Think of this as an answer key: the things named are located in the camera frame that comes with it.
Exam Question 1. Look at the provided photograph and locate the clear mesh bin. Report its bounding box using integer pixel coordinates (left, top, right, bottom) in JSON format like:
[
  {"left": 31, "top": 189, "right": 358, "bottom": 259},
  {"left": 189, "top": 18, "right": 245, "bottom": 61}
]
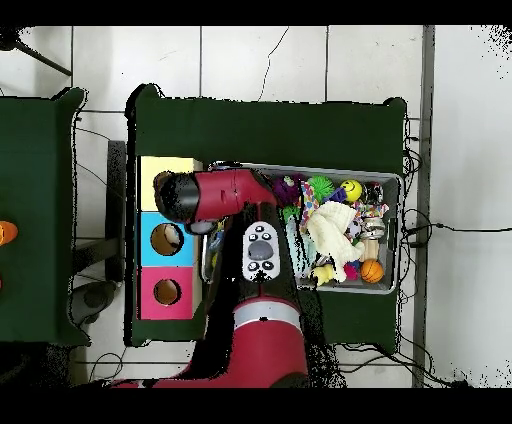
[{"left": 201, "top": 162, "right": 404, "bottom": 296}]

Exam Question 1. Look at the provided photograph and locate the wooden box with three holes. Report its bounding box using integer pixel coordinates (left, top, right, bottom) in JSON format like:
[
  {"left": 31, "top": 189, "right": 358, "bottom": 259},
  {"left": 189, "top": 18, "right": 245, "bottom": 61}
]
[{"left": 138, "top": 155, "right": 205, "bottom": 321}]

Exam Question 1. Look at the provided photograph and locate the purple spiky ball with eyes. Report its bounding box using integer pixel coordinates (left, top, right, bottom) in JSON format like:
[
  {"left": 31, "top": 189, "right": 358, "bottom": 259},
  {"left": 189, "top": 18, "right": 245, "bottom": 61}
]
[{"left": 273, "top": 175, "right": 304, "bottom": 208}]

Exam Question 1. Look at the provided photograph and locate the polka dot cloth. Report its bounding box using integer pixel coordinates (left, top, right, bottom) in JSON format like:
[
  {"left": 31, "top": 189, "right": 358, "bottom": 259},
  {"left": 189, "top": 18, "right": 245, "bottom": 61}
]
[{"left": 299, "top": 180, "right": 321, "bottom": 232}]

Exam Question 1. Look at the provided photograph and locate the green spiky ball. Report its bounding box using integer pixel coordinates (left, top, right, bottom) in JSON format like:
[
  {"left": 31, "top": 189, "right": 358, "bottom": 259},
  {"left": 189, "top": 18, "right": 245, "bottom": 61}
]
[{"left": 306, "top": 175, "right": 337, "bottom": 201}]

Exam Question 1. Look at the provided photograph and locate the cream knitted cloth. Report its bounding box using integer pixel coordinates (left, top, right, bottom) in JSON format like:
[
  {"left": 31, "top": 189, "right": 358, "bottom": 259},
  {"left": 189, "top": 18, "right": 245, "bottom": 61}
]
[{"left": 306, "top": 199, "right": 366, "bottom": 269}]

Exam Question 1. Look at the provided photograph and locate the yellow smiley ball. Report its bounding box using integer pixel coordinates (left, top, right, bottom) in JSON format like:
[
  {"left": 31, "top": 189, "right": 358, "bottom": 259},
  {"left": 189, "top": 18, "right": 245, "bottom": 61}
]
[{"left": 339, "top": 179, "right": 365, "bottom": 203}]

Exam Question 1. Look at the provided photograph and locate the small orange basketball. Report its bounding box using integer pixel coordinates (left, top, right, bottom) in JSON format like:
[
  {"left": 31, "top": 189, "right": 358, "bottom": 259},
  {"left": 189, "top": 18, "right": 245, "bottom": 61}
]
[{"left": 359, "top": 259, "right": 386, "bottom": 285}]

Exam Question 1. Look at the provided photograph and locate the green cloth side table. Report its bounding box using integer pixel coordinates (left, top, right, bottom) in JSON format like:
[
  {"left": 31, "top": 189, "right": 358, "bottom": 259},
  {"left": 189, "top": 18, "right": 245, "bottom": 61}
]
[{"left": 0, "top": 87, "right": 88, "bottom": 345}]

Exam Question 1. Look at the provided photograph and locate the small orange object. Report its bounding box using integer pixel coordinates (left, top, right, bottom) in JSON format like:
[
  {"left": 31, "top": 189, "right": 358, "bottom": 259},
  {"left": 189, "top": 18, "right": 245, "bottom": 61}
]
[{"left": 0, "top": 221, "right": 19, "bottom": 247}]

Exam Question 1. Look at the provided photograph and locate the black tripod stand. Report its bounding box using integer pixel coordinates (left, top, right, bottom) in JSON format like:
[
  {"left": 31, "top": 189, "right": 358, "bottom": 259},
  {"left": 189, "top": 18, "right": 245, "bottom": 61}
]
[{"left": 0, "top": 27, "right": 73, "bottom": 78}]

